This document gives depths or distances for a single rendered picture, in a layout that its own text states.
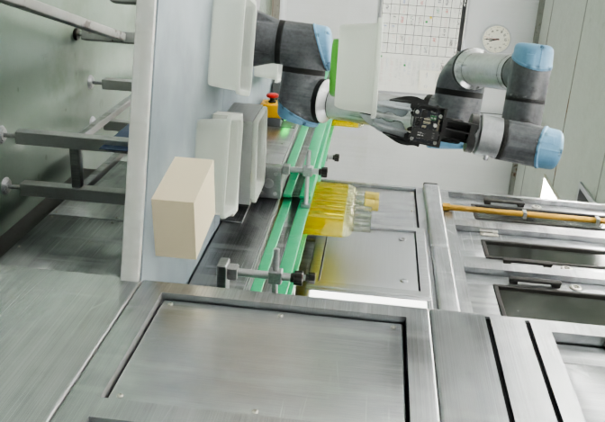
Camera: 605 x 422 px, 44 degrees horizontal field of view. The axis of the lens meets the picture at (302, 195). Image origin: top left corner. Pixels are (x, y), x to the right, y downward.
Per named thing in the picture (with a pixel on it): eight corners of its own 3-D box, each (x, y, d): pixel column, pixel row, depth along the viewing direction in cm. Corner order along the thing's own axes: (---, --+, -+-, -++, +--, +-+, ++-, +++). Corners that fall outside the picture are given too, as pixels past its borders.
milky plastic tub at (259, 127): (221, 203, 193) (255, 206, 193) (222, 118, 185) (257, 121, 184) (234, 180, 209) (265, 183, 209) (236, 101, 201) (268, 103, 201)
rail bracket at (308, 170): (280, 206, 212) (324, 211, 211) (283, 149, 206) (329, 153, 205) (281, 202, 215) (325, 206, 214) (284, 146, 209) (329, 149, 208)
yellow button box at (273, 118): (257, 124, 247) (280, 126, 247) (258, 102, 244) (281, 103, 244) (261, 119, 254) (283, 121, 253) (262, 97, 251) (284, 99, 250)
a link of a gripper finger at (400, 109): (363, 93, 135) (414, 103, 135) (364, 93, 141) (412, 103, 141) (359, 110, 136) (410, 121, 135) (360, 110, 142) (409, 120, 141)
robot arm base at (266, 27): (246, 4, 194) (284, 8, 193) (255, 14, 209) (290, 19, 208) (238, 62, 195) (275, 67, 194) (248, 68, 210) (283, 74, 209)
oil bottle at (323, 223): (276, 232, 213) (352, 239, 211) (277, 213, 211) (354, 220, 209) (279, 224, 218) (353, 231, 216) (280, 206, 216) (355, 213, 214)
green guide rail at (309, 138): (284, 173, 213) (311, 175, 213) (284, 169, 213) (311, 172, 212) (329, 58, 376) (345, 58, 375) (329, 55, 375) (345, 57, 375)
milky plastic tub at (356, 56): (332, 12, 129) (383, 15, 128) (338, 28, 151) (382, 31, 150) (325, 114, 131) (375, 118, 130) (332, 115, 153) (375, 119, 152)
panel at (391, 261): (284, 389, 165) (441, 407, 162) (284, 377, 164) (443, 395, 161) (320, 227, 248) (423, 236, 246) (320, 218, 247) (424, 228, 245)
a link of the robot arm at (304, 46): (289, 21, 206) (338, 27, 205) (283, 70, 208) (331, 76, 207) (283, 18, 194) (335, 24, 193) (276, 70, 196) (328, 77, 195)
